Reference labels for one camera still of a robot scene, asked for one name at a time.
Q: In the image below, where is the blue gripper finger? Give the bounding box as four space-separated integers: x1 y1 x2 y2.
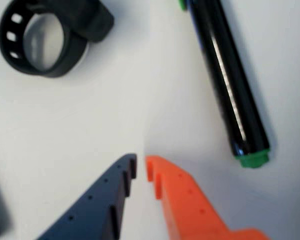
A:
36 153 138 240

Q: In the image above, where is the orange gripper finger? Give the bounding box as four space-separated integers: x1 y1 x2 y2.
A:
145 154 271 240

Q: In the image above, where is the black smartwatch band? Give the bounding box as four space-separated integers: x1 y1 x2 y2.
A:
0 0 115 79

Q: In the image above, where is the black marker with green cap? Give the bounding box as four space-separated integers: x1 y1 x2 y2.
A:
177 0 272 170

